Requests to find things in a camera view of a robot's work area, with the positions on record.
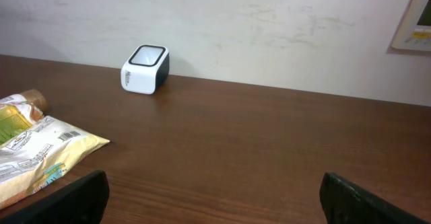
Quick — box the beige wall control panel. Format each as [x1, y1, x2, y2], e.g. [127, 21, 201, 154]
[391, 0, 430, 52]

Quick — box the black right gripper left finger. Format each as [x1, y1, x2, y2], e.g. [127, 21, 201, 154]
[1, 170, 110, 224]

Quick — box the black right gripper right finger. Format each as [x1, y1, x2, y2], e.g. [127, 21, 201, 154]
[319, 172, 430, 224]

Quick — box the green snack packet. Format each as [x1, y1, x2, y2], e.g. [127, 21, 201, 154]
[1, 89, 48, 145]

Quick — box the white barcode scanner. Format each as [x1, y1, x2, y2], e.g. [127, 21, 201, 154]
[121, 44, 170, 95]

